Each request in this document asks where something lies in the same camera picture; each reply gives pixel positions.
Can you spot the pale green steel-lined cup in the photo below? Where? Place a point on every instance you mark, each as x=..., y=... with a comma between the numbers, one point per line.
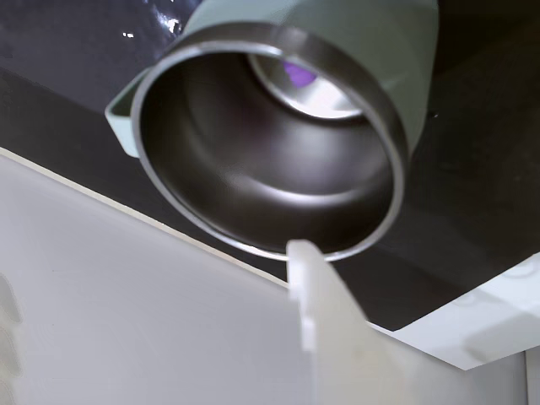
x=261, y=160

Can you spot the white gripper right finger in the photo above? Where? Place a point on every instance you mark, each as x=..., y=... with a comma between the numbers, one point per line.
x=337, y=337

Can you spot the black table mat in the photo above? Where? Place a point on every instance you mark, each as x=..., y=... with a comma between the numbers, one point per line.
x=464, y=190

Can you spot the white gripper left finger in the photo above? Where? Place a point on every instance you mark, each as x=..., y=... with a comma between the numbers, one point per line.
x=8, y=329

